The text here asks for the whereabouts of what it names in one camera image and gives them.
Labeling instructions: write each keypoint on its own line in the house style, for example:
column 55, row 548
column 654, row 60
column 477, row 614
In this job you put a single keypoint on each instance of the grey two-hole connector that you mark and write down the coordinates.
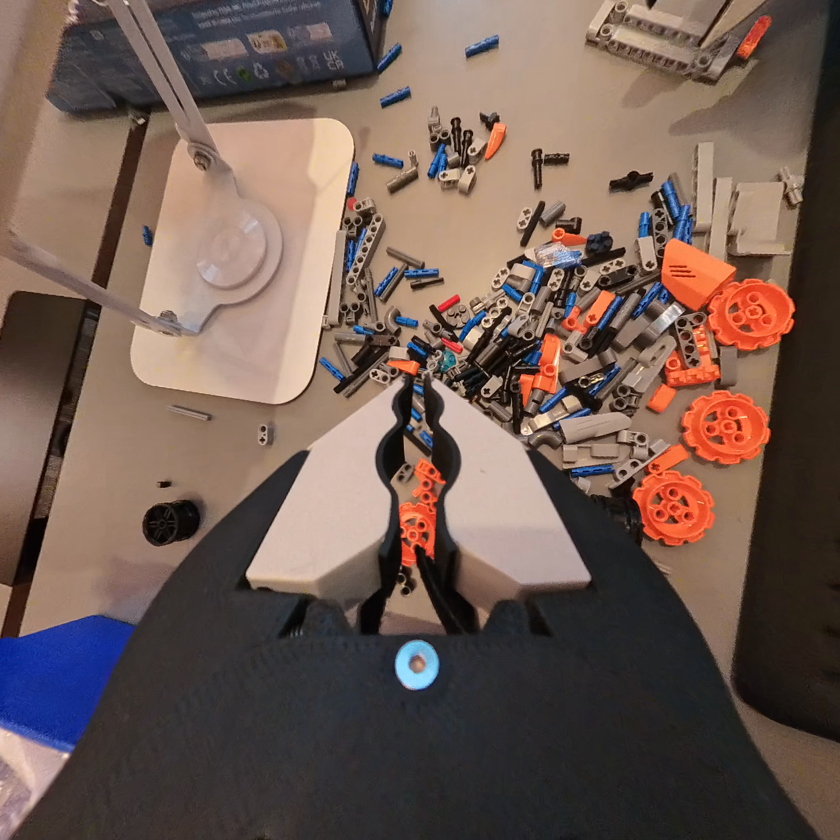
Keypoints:
column 266, row 434

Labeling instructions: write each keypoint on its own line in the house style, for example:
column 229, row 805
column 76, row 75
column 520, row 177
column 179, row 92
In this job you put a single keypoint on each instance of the black perforated edge pad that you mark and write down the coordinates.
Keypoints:
column 800, row 394

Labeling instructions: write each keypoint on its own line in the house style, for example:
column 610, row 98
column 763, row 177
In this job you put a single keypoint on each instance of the black axle connector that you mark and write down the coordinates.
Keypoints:
column 630, row 180

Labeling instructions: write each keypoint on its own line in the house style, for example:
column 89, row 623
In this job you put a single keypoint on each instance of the orange thin holed piece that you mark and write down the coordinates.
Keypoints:
column 753, row 38

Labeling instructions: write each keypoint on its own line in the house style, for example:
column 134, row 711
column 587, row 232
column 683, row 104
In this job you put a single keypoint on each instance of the grey curved panel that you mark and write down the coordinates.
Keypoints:
column 761, row 216

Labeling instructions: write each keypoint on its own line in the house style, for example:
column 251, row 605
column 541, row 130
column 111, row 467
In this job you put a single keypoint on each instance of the light grey axle connector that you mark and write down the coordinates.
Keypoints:
column 792, row 187

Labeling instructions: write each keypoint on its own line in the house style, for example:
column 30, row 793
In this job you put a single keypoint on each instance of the orange gear wheel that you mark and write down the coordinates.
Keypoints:
column 754, row 433
column 405, row 551
column 782, row 321
column 702, row 518

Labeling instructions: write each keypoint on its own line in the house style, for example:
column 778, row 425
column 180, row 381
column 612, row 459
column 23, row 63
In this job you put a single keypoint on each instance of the grey long flat bar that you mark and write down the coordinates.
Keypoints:
column 722, row 220
column 705, row 187

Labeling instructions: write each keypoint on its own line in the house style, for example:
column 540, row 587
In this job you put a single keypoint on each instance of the white book stand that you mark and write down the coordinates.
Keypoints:
column 295, row 262

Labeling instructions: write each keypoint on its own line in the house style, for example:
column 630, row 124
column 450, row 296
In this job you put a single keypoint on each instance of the blue plastic bin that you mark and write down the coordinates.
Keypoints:
column 52, row 676

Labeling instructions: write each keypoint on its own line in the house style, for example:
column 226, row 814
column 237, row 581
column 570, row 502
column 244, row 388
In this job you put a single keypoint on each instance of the blue robot kit box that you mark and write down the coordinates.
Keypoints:
column 197, row 52

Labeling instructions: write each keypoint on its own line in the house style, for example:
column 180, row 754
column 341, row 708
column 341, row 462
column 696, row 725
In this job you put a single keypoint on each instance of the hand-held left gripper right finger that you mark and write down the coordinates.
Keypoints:
column 512, row 518

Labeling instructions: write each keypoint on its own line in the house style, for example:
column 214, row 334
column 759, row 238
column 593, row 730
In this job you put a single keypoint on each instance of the pile of small building pieces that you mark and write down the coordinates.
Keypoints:
column 512, row 341

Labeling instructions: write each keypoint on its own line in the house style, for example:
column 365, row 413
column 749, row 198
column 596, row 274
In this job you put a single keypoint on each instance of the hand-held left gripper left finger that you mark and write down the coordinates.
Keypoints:
column 315, row 518

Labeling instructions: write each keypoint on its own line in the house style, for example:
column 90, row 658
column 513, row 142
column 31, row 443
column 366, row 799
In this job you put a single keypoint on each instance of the dark grey tube piece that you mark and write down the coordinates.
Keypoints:
column 402, row 179

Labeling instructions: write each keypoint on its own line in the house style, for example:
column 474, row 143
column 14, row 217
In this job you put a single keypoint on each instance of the clear plastic bag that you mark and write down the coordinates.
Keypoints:
column 26, row 787

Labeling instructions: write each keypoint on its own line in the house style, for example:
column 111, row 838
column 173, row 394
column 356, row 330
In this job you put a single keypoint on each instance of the black wheel hub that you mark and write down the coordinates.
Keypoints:
column 172, row 523

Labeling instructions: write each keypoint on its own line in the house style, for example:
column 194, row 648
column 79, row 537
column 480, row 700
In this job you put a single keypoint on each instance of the orange curved shell piece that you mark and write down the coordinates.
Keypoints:
column 695, row 275

